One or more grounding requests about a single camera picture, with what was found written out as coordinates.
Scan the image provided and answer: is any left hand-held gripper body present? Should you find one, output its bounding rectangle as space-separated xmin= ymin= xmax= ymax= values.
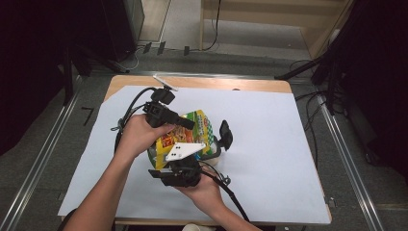
xmin=142 ymin=74 xmax=179 ymax=129

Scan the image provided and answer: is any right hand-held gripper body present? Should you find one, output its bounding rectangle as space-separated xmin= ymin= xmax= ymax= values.
xmin=160 ymin=141 xmax=207 ymax=189

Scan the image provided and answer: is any yellow seasoning pouch green cap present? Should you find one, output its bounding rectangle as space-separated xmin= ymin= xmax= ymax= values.
xmin=147 ymin=109 xmax=216 ymax=171

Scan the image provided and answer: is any clear jar with black lid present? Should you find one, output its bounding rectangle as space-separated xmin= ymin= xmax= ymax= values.
xmin=200 ymin=119 xmax=235 ymax=167

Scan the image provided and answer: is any person's right hand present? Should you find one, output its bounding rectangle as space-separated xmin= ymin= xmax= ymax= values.
xmin=175 ymin=173 xmax=226 ymax=215

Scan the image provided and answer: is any person's left hand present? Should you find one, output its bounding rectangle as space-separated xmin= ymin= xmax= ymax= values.
xmin=115 ymin=114 xmax=176 ymax=162

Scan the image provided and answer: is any white paper sheet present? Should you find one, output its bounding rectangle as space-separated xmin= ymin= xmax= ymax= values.
xmin=57 ymin=85 xmax=332 ymax=225

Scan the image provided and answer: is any black cabinet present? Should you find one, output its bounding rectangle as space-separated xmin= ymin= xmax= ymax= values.
xmin=100 ymin=0 xmax=145 ymax=62

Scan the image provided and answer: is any black metal stand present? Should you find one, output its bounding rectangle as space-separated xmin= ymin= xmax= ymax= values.
xmin=273 ymin=28 xmax=341 ymax=81
xmin=61 ymin=41 xmax=131 ymax=107

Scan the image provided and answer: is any black curtain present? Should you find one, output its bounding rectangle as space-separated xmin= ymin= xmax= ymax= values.
xmin=320 ymin=0 xmax=408 ymax=181
xmin=0 ymin=0 xmax=107 ymax=157

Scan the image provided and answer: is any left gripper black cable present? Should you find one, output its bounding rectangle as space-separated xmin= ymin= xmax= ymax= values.
xmin=110 ymin=86 xmax=158 ymax=155

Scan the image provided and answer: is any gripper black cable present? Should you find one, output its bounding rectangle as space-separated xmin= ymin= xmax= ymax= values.
xmin=198 ymin=160 xmax=251 ymax=223
xmin=110 ymin=86 xmax=158 ymax=155

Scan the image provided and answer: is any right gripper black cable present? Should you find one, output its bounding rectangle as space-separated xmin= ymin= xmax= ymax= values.
xmin=198 ymin=160 xmax=251 ymax=223

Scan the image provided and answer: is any light wooden frame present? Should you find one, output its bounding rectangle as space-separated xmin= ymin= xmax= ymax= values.
xmin=198 ymin=0 xmax=354 ymax=61

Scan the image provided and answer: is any hanging black cable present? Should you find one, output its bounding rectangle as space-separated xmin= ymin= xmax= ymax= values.
xmin=189 ymin=0 xmax=223 ymax=53

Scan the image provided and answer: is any metal floor rail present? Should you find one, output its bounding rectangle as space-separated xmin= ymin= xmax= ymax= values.
xmin=0 ymin=75 xmax=86 ymax=231
xmin=316 ymin=94 xmax=386 ymax=231

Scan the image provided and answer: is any black floor cable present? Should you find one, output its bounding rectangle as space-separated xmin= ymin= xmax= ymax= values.
xmin=294 ymin=90 xmax=335 ymax=162
xmin=289 ymin=59 xmax=319 ymax=75

